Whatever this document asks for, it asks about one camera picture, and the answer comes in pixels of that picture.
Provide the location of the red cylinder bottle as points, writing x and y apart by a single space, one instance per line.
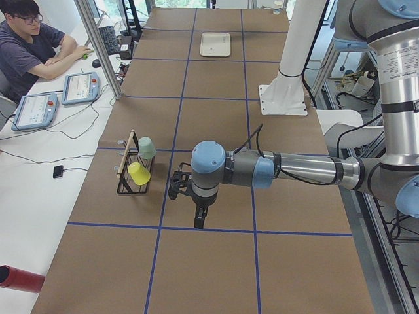
17 279

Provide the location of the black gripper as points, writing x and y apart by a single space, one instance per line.
201 202

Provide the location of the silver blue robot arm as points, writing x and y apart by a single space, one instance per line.
390 28

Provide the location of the seated man in blue shirt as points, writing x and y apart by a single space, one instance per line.
31 49

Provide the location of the black wire cup rack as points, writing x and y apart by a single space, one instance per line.
126 186

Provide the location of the cream rabbit print tray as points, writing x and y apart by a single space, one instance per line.
215 44

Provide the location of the black power adapter box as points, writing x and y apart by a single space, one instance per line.
126 47

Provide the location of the pale green plastic cup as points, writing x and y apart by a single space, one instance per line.
146 148

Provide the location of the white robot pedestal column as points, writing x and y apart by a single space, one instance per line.
285 94

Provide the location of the small black puck device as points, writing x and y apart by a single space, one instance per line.
58 171

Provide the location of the black keyboard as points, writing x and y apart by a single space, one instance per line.
109 39

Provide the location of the white paper cup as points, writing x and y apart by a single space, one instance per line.
278 7

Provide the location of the yellow plastic cup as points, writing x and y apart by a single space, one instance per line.
139 174

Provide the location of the black computer mouse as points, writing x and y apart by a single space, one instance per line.
96 63

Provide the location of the near blue teach pendant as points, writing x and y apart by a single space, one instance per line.
35 111

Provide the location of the aluminium frame post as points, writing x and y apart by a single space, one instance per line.
91 28

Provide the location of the blue teach pendant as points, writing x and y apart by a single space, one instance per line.
80 88
35 111

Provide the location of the far blue teach pendant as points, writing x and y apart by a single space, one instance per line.
80 88

